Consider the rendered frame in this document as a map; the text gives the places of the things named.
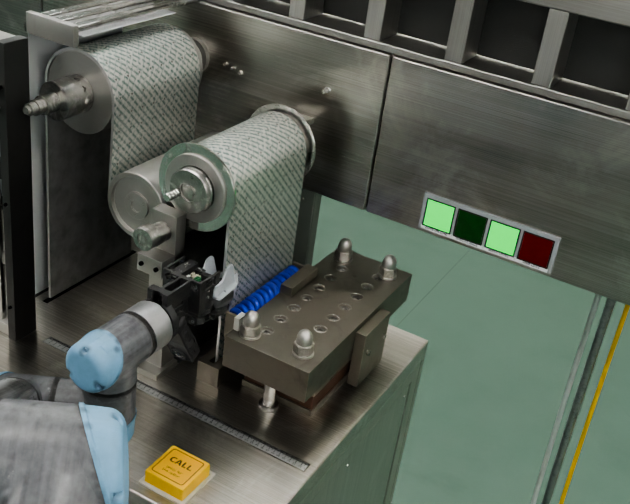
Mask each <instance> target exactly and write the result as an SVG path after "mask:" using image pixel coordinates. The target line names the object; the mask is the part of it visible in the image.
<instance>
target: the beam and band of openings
mask: <svg viewBox="0 0 630 504"><path fill-rule="evenodd" d="M203 1H207V2H210V3H214V4H218V5H221V6H225V7H228V8H232V9H235V10H239V11H242V12H246V13H249V14H253V15H257V16H260V17H264V18H267V19H271V20H274V21H278V22H281V23H285V24H289V25H292V26H296V27H299V28H303V29H306V30H310V31H313V32H317V33H321V34H324V35H328V36H331V37H335V38H338V39H342V40H345V41H349V42H352V43H356V44H360V45H363V46H367V47H370V48H374V49H377V50H381V51H384V52H388V53H392V54H395V55H399V56H402V57H406V58H409V59H413V60H416V61H420V62H424V63H427V64H431V65H434V66H438V67H441V68H445V69H448V70H452V71H455V72H459V73H463V74H466V75H470V76H473V77H477V78H480V79H484V80H487V81H491V82H495V83H498V84H502V85H505V86H509V87H512V88H516V89H519V90H523V91H527V92H530V93H534V94H537V95H541V96H544V97H548V98H551V99H555V100H558V101H562V102H566V103H569V104H573V105H576V106H580V107H583V108H587V109H590V110H594V111H598V112H601V113H605V114H608V115H612V116H615V117H619V118H622V119H626V120H630V0H278V1H275V0H203ZM279 1H281V2H279ZM282 2H285V3H282ZM286 3H289V4H286ZM323 13H326V14H323ZM327 14H329V15H327ZM330 15H333V16H330ZM334 16H337V17H334ZM338 17H340V18H338ZM341 18H344V19H341ZM345 19H348V20H345ZM349 20H352V21H355V22H352V21H349ZM356 22H359V23H356ZM360 23H363V24H365V25H363V24H360ZM397 33H399V34H397ZM400 34H403V35H400ZM404 35H407V36H404ZM408 36H411V37H414V38H411V37H408ZM415 38H418V39H415ZM419 39H422V40H425V41H422V40H419ZM426 41H429V42H426ZM430 42H433V43H436V44H433V43H430ZM437 44H440V45H437ZM441 45H444V46H447V47H444V46H441ZM478 55H481V56H484V57H481V56H478ZM485 57H488V58H485ZM489 58H492V59H495V60H492V59H489ZM496 60H499V61H496ZM500 61H503V62H506V63H503V62H500ZM507 63H510V64H507ZM511 64H514V65H517V66H514V65H511ZM518 66H521V67H518ZM522 67H525V68H522ZM526 68H529V69H532V70H529V69H526ZM533 70H534V71H533ZM562 78H565V79H562ZM566 79H569V80H566ZM570 80H573V81H576V82H573V81H570ZM577 82H580V83H577ZM581 83H584V84H588V85H591V86H588V85H584V84H581ZM592 86H595V87H599V88H602V89H599V88H595V87H592ZM603 89H606V90H603ZM607 90H610V91H613V92H610V91H607ZM614 92H617V93H614ZM618 93H621V94H624V95H621V94H618ZM625 95H628V96H625Z"/></svg>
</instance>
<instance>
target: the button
mask: <svg viewBox="0 0 630 504"><path fill-rule="evenodd" d="M209 470H210V464H209V463H207V462H205V461H203V460H201V459H199V458H197V457H195V456H193V455H191V454H189V453H188V452H186V451H184V450H182V449H180V448H178V447H176V446H172V447H171V448H170V449H169V450H168V451H167V452H165V453H164V454H163V455H162V456H161V457H160V458H159V459H157V460H156V461H155V462H154V463H153V464H152V465H151V466H150V467H148V468H147V469H146V471H145V482H147V483H149V484H151V485H153V486H154V487H156V488H158V489H160V490H162V491H164V492H165V493H167V494H169V495H171V496H173V497H175V498H176V499H178V500H180V501H183V500H184V499H185V498H186V497H187V496H188V495H189V494H190V493H191V492H192V491H193V490H194V489H195V488H196V487H197V486H198V485H199V484H201V483H202V482H203V481H204V480H205V479H206V478H207V477H208V476H209Z"/></svg>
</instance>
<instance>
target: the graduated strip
mask: <svg viewBox="0 0 630 504"><path fill-rule="evenodd" d="M42 342H43V343H45V344H47V345H49V346H51V347H53V348H55V349H57V350H59V351H61V352H63V353H65V354H67V352H68V350H69V349H70V348H71V347H72V346H70V345H68V344H66V343H64V342H62V341H60V340H58V339H56V338H53V337H51V336H50V337H48V338H47V339H45V340H44V341H42ZM136 389H138V390H140V391H142V392H144V393H146V394H148V395H150V396H152V397H154V398H156V399H158V400H160V401H162V402H164V403H166V404H168V405H170V406H172V407H174V408H176V409H178V410H180V411H182V412H184V413H186V414H188V415H190V416H192V417H194V418H196V419H198V420H200V421H202V422H204V423H206V424H208V425H210V426H212V427H214V428H216V429H218V430H220V431H222V432H224V433H226V434H228V435H230V436H232V437H234V438H236V439H238V440H240V441H242V442H244V443H246V444H248V445H250V446H252V447H254V448H256V449H258V450H260V451H262V452H264V453H266V454H268V455H270V456H272V457H274V458H276V459H278V460H280V461H282V462H284V463H286V464H288V465H290V466H292V467H294V468H296V469H298V470H300V471H302V472H305V471H306V469H307V468H308V467H309V466H310V465H311V464H309V463H307V462H305V461H303V460H301V459H299V458H297V457H295V456H293V455H291V454H289V453H287V452H285V451H283V450H281V449H279V448H277V447H275V446H273V445H271V444H269V443H267V442H265V441H263V440H261V439H259V438H257V437H255V436H253V435H251V434H249V433H246V432H244V431H242V430H240V429H238V428H236V427H234V426H232V425H230V424H228V423H226V422H224V421H222V420H220V419H218V418H216V417H214V416H212V415H210V414H208V413H206V412H204V411H202V410H200V409H198V408H196V407H194V406H192V405H190V404H188V403H186V402H184V401H181V400H179V399H177V398H175V397H173V396H171V395H169V394H167V393H165V392H163V391H161V390H159V389H157V388H155V387H153V386H151V385H149V384H147V383H145V382H143V381H141V380H139V379H137V385H136Z"/></svg>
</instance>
